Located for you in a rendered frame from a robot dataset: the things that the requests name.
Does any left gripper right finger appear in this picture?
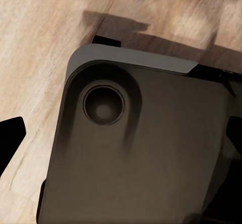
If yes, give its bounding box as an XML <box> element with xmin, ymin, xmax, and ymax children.
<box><xmin>226</xmin><ymin>116</ymin><xmax>242</xmax><ymax>157</ymax></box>

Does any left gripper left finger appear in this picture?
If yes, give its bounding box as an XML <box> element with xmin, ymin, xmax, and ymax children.
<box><xmin>0</xmin><ymin>116</ymin><xmax>26</xmax><ymax>176</ymax></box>

